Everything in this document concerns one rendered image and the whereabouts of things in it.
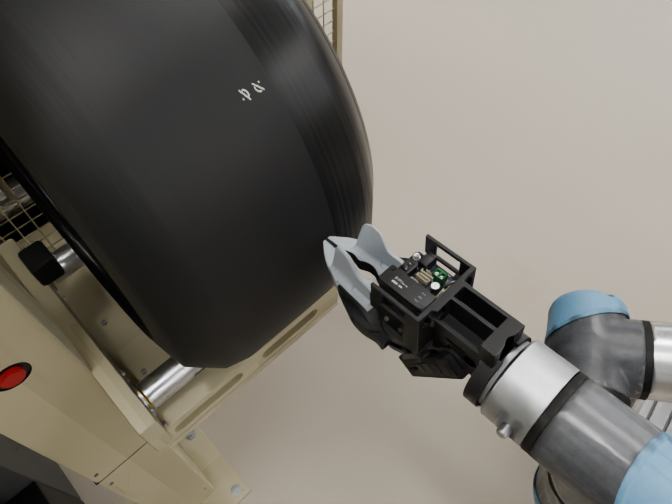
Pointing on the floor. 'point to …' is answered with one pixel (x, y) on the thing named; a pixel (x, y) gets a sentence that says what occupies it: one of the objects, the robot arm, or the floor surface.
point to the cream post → (80, 412)
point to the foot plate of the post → (212, 464)
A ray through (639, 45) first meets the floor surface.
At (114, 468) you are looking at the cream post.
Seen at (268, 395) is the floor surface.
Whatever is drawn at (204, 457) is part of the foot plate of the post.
